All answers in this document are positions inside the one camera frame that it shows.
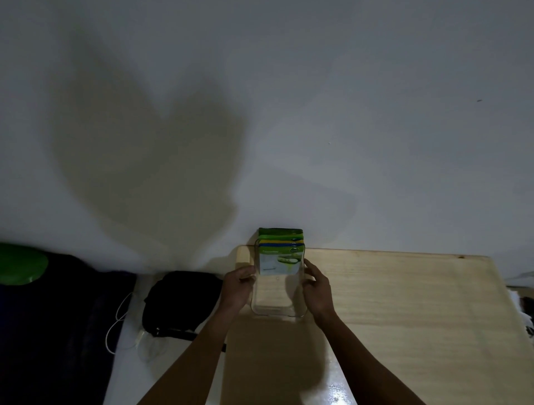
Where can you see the person's right hand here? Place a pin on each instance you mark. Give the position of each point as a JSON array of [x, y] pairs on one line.
[[319, 294]]

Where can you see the person's left hand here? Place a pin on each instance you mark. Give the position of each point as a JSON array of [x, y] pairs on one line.
[[234, 290]]

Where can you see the person's left thumb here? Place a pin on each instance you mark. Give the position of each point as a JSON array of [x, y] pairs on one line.
[[247, 271]]

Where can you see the person's right thumb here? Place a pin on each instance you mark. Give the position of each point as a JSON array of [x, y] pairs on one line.
[[311, 267]]

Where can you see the clear plastic container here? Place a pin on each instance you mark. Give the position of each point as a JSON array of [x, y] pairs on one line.
[[275, 302]]

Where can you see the person's right forearm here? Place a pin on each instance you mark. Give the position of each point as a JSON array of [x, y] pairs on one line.
[[363, 361]]

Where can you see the person's left forearm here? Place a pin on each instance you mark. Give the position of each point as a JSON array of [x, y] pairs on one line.
[[194, 359]]

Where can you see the white packet with green print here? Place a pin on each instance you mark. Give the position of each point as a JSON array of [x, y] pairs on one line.
[[278, 263]]

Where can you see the blue-edged packet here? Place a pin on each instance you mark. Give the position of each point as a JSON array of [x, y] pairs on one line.
[[280, 245]]

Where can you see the yellow-edged packet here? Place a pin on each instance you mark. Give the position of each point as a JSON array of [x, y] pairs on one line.
[[280, 240]]

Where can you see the green-edged packet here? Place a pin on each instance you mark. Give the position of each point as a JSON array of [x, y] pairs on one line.
[[280, 232]]

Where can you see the black bag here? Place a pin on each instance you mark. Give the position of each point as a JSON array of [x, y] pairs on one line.
[[181, 300]]

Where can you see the dark cloth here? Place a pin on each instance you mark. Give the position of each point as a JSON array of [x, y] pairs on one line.
[[54, 333]]

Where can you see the white crumpled cloth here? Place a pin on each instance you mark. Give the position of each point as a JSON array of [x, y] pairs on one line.
[[521, 300]]

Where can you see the green round object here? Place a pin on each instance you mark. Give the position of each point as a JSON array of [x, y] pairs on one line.
[[21, 263]]

